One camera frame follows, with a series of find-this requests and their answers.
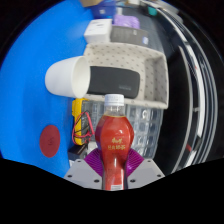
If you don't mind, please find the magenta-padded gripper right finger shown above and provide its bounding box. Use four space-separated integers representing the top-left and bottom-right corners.
124 148 166 190

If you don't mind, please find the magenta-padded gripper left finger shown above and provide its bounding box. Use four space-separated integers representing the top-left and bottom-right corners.
63 148 105 189

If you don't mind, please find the red drink bottle white cap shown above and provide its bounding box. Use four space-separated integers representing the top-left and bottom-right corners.
94 93 135 192

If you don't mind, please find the black box with white label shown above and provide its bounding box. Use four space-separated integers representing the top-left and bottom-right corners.
68 143 90 167

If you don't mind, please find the flat round red coaster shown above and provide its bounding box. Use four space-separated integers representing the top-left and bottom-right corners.
39 124 62 159

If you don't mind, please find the yellow multimeter with leads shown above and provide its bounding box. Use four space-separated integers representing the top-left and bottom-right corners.
71 98 96 147

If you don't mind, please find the black overhead shelf unit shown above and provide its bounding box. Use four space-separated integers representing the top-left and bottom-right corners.
163 6 218 174

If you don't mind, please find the black rounded speaker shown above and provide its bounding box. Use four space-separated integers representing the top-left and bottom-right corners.
87 65 141 100

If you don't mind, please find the white cup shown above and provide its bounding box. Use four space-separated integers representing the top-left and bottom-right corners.
44 55 92 99

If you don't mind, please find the beige dotted storage basket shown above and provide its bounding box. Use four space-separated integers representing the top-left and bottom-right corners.
82 42 169 110

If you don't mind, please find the dark grey flat box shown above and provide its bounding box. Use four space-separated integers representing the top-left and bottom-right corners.
110 25 150 46

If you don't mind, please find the blue box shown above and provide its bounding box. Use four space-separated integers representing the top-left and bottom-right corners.
91 1 118 19

